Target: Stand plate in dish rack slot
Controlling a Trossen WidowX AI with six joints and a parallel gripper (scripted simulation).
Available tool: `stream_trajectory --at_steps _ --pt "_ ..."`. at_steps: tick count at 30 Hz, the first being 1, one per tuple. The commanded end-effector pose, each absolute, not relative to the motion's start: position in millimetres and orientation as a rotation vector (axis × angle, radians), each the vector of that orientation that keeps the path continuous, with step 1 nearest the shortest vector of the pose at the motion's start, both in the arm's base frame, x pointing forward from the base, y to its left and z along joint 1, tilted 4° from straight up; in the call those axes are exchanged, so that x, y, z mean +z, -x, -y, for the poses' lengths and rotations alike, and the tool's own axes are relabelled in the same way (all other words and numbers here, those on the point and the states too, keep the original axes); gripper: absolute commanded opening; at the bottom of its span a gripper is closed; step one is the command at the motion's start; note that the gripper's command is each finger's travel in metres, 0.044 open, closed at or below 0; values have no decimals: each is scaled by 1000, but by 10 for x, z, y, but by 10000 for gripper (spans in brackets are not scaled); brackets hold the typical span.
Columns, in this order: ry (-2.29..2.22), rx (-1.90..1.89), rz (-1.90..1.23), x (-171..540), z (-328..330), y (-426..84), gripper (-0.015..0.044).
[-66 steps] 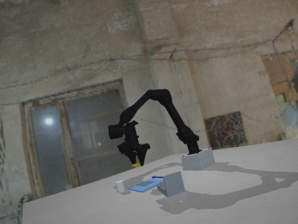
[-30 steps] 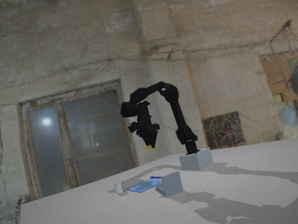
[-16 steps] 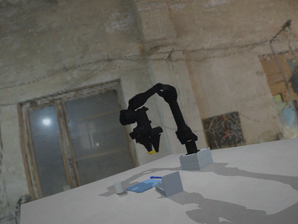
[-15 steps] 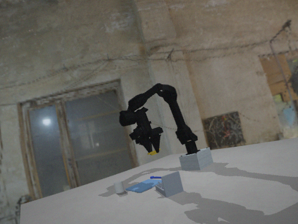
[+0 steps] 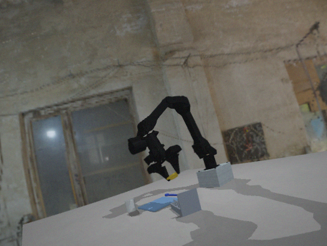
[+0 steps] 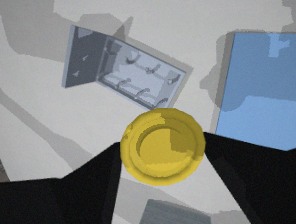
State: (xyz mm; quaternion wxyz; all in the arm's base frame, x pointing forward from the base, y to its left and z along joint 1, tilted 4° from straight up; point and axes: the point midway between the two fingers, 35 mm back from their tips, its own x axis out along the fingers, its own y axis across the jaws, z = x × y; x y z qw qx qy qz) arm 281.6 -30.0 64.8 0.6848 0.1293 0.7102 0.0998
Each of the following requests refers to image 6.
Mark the grey dish rack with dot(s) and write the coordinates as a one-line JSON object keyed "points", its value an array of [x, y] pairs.
{"points": [[131, 73]]}

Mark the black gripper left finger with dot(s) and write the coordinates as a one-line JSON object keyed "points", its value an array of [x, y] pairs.
{"points": [[85, 196]]}

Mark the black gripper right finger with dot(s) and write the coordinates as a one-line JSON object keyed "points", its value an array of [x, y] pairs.
{"points": [[261, 179]]}

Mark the yellow plate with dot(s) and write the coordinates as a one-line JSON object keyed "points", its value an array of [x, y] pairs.
{"points": [[162, 146]]}

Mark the light blue flat mat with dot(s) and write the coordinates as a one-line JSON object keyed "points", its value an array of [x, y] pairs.
{"points": [[259, 100]]}

